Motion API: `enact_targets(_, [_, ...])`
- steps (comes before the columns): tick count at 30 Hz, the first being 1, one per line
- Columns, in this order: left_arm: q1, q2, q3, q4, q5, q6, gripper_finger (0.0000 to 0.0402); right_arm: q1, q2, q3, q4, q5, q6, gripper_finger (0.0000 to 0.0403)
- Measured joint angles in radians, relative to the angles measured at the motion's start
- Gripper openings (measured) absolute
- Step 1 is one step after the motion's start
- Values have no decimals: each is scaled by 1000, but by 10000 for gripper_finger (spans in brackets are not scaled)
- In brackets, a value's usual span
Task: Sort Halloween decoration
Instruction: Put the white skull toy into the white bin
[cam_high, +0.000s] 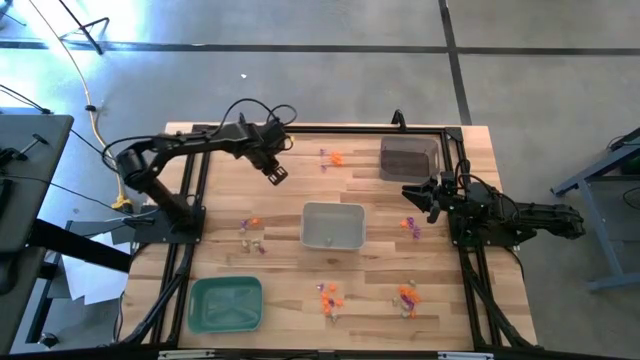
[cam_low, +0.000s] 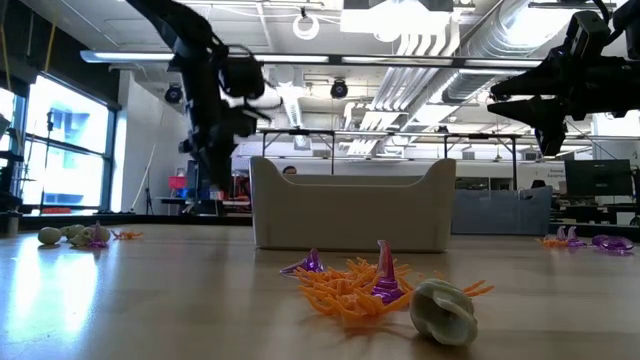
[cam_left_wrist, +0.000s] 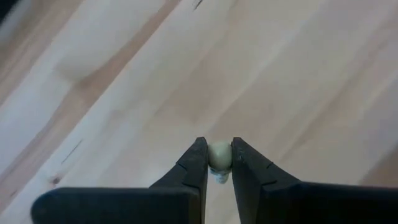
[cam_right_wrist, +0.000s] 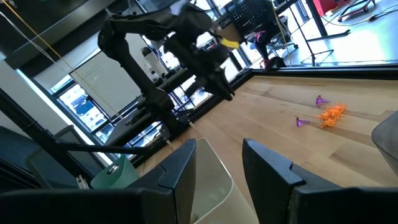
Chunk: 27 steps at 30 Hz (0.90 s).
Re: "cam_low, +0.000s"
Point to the black ceiling speaker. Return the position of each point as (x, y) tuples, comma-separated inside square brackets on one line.
[(339, 89), (173, 93)]

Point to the white plastic bin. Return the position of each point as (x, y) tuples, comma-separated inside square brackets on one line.
[(350, 215)]

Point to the translucent grey plastic bin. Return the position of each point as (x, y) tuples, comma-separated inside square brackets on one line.
[(500, 212)]

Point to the white leaning pole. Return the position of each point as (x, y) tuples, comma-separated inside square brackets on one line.
[(143, 177)]

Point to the long ceiling light bar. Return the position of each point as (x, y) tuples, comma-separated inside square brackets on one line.
[(140, 56)]

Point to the black equipment rack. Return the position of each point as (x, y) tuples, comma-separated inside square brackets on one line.
[(7, 200)]

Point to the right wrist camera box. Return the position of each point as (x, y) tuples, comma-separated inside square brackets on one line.
[(587, 32)]

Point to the silver ventilation duct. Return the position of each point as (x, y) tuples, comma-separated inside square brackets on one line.
[(495, 40)]

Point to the black monitor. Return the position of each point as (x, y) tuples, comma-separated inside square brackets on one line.
[(597, 177)]

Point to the black metal frame stand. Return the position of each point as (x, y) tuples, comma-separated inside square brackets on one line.
[(300, 132)]

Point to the large window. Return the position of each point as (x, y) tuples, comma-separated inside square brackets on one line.
[(65, 125)]

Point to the person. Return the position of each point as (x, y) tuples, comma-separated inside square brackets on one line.
[(537, 183), (289, 170)]

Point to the black light stand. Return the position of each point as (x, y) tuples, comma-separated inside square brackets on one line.
[(49, 120)]

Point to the red storage bin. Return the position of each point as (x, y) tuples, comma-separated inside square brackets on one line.
[(176, 182)]

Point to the cluttered background desk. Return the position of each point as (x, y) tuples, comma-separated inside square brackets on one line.
[(170, 202)]

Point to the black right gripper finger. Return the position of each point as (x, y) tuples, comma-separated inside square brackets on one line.
[(545, 112), (545, 85)]

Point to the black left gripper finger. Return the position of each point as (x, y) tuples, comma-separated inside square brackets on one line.
[(225, 170), (211, 170)]

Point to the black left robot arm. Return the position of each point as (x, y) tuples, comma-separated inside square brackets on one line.
[(200, 65)]

